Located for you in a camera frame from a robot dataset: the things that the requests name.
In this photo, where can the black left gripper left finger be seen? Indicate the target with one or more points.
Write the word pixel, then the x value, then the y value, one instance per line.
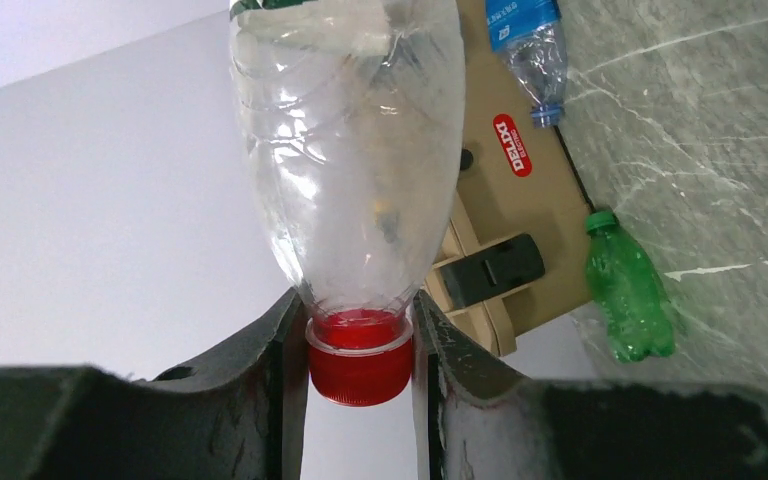
pixel 236 411

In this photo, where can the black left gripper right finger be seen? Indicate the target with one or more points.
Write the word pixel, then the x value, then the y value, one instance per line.
pixel 476 417

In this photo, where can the clear bottle red label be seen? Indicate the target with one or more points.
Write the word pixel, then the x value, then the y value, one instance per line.
pixel 351 115

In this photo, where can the tan plastic toolbox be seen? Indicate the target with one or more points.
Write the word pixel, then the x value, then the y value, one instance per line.
pixel 517 199

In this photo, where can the green plastic bottle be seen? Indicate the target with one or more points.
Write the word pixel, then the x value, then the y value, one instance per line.
pixel 624 283

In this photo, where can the crushed blue label bottle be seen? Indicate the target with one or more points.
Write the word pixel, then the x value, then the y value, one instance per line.
pixel 528 36

